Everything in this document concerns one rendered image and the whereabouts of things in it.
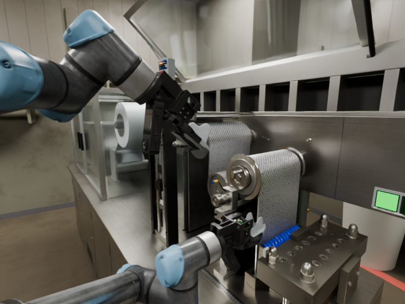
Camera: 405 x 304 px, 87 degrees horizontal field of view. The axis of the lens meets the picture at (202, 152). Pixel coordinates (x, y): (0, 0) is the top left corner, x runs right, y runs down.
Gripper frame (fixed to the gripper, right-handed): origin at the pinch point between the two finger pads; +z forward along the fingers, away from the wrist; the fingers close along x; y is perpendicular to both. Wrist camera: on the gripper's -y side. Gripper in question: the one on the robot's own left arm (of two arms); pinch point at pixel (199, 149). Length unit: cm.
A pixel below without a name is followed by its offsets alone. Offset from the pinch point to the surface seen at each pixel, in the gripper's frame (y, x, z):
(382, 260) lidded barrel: 36, -6, 238
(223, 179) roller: 0.6, 9.0, 22.3
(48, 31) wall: 86, 331, -80
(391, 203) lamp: 18, -31, 50
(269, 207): -0.8, -5.7, 31.7
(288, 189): 9.4, -5.7, 37.9
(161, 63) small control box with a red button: 37, 56, -7
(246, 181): 1.5, -3.1, 18.9
